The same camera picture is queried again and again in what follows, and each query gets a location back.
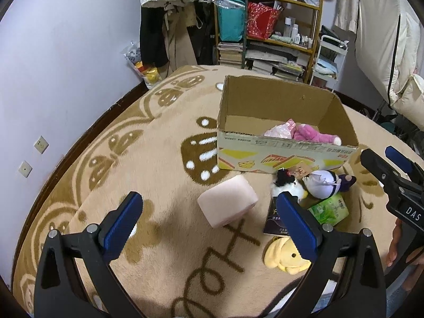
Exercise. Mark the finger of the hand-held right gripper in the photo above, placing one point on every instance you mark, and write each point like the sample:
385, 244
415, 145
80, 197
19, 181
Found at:
396, 157
374, 162

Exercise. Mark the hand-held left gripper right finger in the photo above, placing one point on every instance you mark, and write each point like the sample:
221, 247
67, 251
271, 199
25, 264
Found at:
298, 225

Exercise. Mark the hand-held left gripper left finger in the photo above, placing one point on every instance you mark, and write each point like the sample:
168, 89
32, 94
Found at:
122, 228

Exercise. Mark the yellow plush dog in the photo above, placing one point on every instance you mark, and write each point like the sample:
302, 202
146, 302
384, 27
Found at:
281, 255

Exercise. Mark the green tissue packet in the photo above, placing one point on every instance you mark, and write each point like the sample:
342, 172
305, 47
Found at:
331, 210

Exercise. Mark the black and white plush toy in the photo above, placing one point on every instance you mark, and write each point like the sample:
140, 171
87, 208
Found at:
288, 185

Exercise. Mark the purple and white plush doll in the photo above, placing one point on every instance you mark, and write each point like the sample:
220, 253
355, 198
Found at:
323, 185

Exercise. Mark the pink printed card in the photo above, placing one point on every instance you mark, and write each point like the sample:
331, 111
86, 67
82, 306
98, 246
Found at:
299, 171

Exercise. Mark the pink foam block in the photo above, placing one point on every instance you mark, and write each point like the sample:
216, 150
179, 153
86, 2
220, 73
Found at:
225, 202

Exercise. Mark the cardboard box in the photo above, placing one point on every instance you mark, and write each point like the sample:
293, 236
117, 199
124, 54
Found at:
251, 106

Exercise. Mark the person's right hand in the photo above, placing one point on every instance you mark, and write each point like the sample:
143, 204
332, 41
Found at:
393, 248

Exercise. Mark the brown printed blanket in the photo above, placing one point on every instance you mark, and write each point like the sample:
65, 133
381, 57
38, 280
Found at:
165, 255

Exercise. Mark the pink plush toy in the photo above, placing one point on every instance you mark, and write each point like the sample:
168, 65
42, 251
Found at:
311, 134

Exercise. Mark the pink plastic packet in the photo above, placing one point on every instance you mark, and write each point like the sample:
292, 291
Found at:
280, 131

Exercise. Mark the light blue cloth pack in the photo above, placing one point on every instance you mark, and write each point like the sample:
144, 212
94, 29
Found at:
326, 66

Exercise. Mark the white trolley cart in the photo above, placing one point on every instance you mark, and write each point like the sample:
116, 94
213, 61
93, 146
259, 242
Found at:
331, 49

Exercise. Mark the black pouch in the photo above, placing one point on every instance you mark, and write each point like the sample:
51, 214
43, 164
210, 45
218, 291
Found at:
333, 36

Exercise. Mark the wooden shelf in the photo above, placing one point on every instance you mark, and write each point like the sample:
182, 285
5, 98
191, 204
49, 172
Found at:
317, 36

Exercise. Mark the pile of books and papers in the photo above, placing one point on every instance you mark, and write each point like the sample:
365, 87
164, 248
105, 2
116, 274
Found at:
275, 63

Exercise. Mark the row of white bottles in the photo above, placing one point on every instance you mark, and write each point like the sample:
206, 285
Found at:
294, 33

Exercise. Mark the plastic bag of snacks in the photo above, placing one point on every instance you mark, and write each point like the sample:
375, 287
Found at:
145, 69

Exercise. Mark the stack of books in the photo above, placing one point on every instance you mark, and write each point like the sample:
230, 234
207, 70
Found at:
230, 54

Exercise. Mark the red patterned bag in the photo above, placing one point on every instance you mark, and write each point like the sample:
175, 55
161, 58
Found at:
261, 21

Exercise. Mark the beige coat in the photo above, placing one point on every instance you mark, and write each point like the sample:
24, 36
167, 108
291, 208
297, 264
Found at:
179, 46

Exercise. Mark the black coat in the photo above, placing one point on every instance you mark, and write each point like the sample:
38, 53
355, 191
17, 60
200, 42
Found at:
152, 36

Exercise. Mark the teal bag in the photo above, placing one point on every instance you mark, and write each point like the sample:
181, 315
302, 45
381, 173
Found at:
232, 23

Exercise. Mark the black hanging garment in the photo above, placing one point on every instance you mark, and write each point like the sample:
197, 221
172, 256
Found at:
203, 33

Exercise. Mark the white wall socket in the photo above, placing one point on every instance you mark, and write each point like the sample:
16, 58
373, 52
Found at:
41, 144
25, 169

